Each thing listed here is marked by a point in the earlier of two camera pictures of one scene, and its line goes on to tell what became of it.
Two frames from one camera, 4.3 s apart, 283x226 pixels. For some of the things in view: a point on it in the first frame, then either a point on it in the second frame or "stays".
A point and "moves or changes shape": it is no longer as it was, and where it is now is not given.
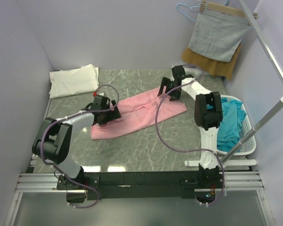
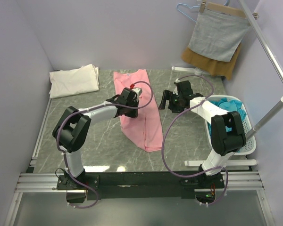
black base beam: (139, 185) stays
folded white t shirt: (74, 81) stays
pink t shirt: (151, 109) moves or changes shape
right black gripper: (165, 82) → (166, 95)
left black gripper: (113, 115) → (134, 114)
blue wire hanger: (225, 4) stays
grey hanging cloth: (217, 35) stays
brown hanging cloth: (212, 66) stays
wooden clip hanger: (224, 9) stays
